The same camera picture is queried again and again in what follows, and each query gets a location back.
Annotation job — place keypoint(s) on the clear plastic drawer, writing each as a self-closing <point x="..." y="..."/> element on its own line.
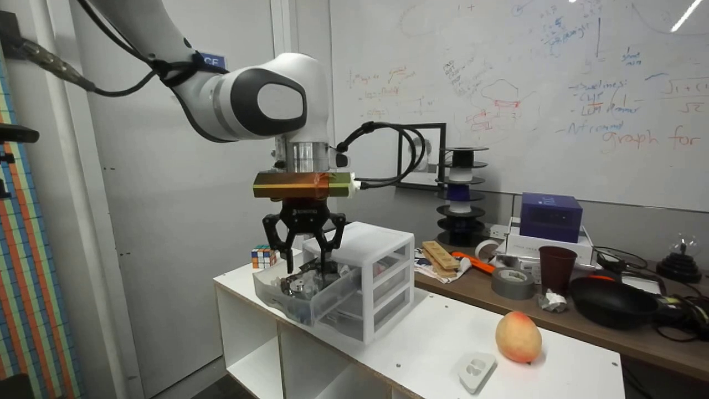
<point x="324" y="302"/>

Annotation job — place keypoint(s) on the dark red cup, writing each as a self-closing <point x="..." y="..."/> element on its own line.
<point x="558" y="268"/>

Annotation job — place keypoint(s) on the white three-drawer organizer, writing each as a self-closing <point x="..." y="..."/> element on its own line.
<point x="374" y="237"/>

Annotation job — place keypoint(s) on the crumpled foil piece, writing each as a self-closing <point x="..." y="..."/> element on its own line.
<point x="553" y="302"/>

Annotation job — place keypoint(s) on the black dome desk stand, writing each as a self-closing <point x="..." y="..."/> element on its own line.
<point x="678" y="266"/>

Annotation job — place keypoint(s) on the beige wooden block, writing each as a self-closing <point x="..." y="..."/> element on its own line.
<point x="442" y="257"/>

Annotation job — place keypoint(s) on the black filament spool stack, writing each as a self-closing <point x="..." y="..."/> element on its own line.
<point x="462" y="223"/>

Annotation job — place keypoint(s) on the multicoloured striped panel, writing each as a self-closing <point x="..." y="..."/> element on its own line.
<point x="29" y="295"/>

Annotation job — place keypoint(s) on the Rubik's cube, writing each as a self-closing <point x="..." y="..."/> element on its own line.
<point x="264" y="257"/>

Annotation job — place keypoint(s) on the blue box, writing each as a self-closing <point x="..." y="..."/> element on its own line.
<point x="553" y="217"/>

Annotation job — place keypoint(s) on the whiteboard with scribbles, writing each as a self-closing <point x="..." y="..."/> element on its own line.
<point x="591" y="74"/>

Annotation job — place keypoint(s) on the white cubby shelf unit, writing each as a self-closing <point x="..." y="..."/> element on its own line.
<point x="443" y="334"/>

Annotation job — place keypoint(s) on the black frying pan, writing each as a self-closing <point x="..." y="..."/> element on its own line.
<point x="612" y="302"/>

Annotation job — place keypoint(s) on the black clamp bar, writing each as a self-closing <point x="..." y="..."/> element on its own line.
<point x="19" y="134"/>

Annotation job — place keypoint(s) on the amber wrist camera bar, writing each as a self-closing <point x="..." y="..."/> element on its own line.
<point x="302" y="185"/>

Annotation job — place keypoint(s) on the wooden workbench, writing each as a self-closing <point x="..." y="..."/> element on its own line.
<point x="635" y="349"/>

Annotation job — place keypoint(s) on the framed portrait picture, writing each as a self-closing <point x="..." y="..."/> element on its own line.
<point x="438" y="158"/>

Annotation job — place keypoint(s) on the grey tape roll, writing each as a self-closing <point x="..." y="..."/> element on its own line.
<point x="513" y="284"/>

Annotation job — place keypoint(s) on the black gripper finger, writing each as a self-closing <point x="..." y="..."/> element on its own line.
<point x="288" y="255"/>
<point x="328" y="257"/>

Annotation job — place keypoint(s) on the plastic peach fruit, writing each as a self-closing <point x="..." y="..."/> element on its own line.
<point x="520" y="338"/>

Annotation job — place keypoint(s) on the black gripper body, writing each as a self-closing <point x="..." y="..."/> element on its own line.
<point x="304" y="211"/>

